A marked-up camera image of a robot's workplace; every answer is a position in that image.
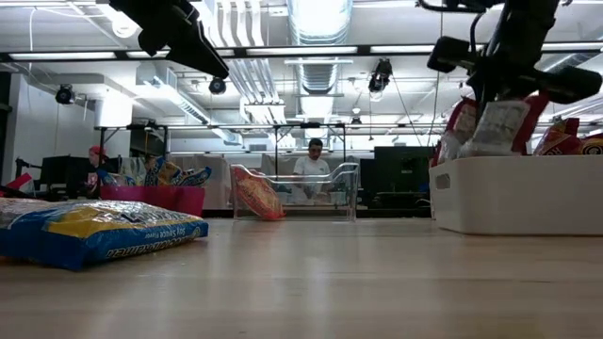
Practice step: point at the small black monitor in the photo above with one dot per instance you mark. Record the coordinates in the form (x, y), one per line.
(61, 174)

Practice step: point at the black ceiling spotlight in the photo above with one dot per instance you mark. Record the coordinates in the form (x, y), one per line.
(379, 77)
(217, 86)
(65, 95)

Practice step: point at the pink plastic bin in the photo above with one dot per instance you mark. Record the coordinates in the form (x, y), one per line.
(155, 198)

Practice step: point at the silver ventilation duct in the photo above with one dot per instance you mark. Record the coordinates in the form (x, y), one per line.
(320, 28)

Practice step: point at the white plastic bin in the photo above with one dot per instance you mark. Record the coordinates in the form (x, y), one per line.
(518, 198)

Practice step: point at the person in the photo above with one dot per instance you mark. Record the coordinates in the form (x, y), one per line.
(311, 167)
(96, 162)

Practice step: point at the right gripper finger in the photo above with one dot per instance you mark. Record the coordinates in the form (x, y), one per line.
(483, 106)

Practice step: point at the clear plastic bin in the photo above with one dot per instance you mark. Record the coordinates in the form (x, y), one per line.
(349, 188)

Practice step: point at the orange Maruchan noodle pack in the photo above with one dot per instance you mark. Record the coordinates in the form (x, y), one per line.
(594, 146)
(256, 195)

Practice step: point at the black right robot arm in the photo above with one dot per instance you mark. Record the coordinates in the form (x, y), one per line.
(523, 28)

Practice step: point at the black overhead frame bar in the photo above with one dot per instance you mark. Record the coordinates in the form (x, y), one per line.
(306, 50)

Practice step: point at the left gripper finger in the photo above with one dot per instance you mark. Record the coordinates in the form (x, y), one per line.
(202, 56)

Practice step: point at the large black monitor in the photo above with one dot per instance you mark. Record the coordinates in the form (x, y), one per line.
(400, 169)

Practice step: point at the red flat piece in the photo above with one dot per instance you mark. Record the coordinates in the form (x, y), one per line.
(19, 182)

